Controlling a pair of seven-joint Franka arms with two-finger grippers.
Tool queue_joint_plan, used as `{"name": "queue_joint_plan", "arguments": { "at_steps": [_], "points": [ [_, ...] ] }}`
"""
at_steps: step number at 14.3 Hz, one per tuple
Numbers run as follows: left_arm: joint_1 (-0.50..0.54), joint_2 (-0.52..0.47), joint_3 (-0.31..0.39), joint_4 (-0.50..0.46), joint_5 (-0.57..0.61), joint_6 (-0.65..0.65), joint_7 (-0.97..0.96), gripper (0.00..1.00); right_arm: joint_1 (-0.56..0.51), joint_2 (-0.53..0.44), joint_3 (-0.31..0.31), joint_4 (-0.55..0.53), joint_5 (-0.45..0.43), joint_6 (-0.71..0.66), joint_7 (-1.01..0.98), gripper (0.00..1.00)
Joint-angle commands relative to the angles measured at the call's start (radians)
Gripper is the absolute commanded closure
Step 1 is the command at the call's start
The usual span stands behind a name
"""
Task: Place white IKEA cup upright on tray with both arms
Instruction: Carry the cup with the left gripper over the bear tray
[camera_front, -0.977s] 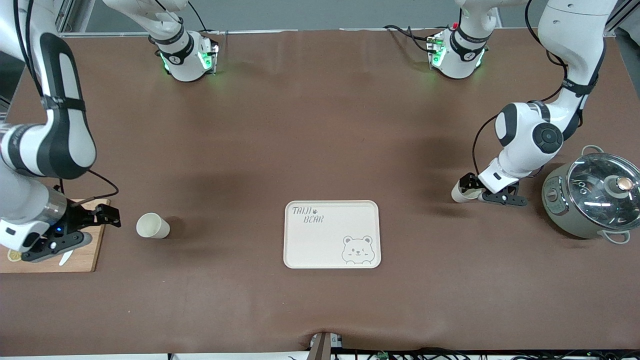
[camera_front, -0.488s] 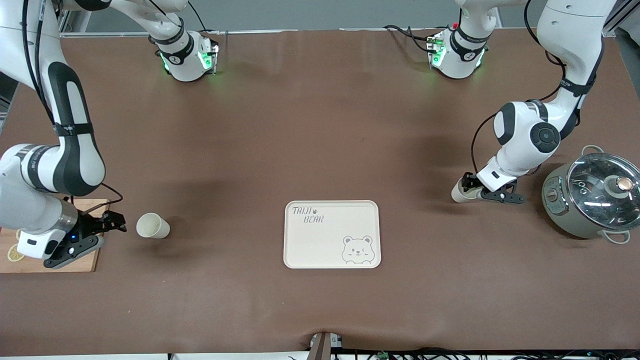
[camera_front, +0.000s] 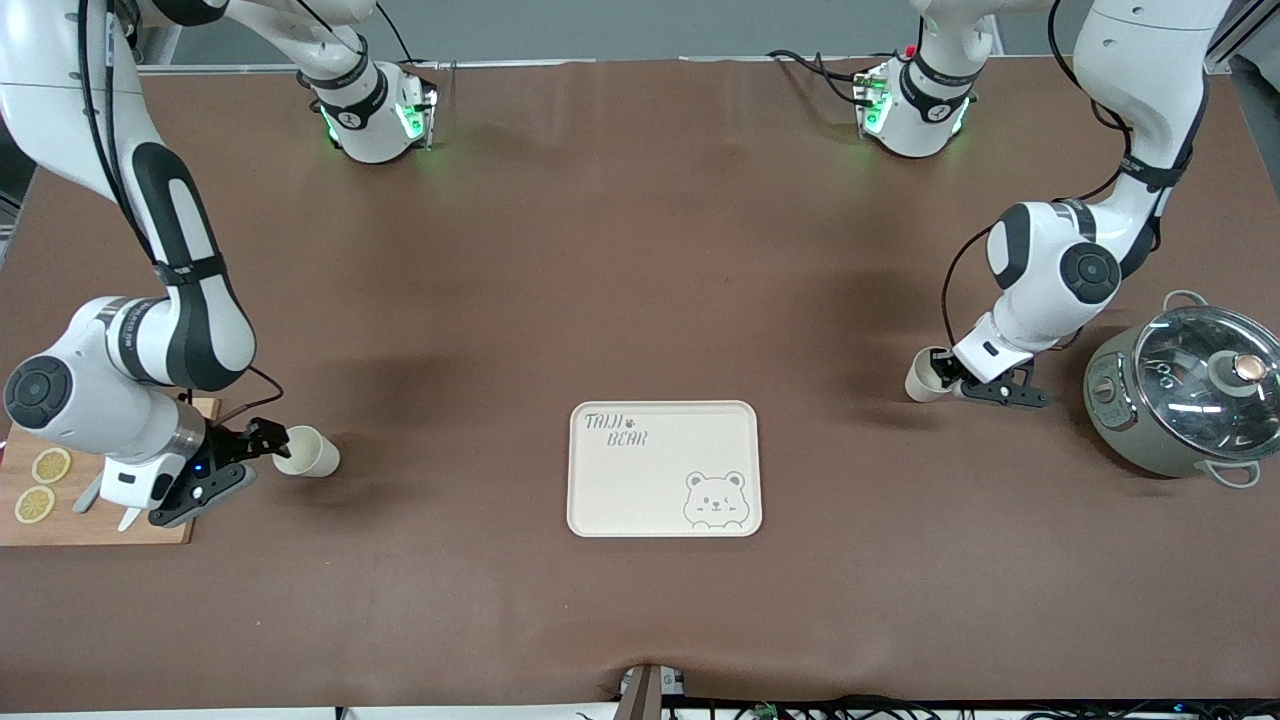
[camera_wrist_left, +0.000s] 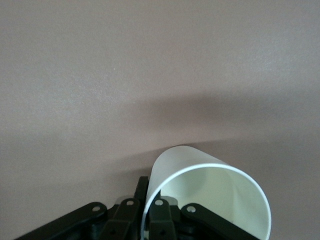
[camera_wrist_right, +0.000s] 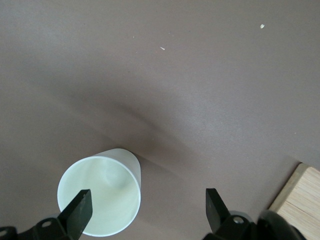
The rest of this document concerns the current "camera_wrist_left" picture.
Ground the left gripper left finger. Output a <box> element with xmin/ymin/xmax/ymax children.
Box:
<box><xmin>14</xmin><ymin>176</ymin><xmax>151</xmax><ymax>240</ymax></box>

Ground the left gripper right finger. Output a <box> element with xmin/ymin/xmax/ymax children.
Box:
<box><xmin>147</xmin><ymin>197</ymin><xmax>253</xmax><ymax>240</ymax></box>

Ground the white plastic cup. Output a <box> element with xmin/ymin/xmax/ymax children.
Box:
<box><xmin>143</xmin><ymin>144</ymin><xmax>273</xmax><ymax>240</ymax></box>

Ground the brown table cover mat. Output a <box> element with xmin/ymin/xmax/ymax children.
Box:
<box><xmin>0</xmin><ymin>0</ymin><xmax>320</xmax><ymax>240</ymax></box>

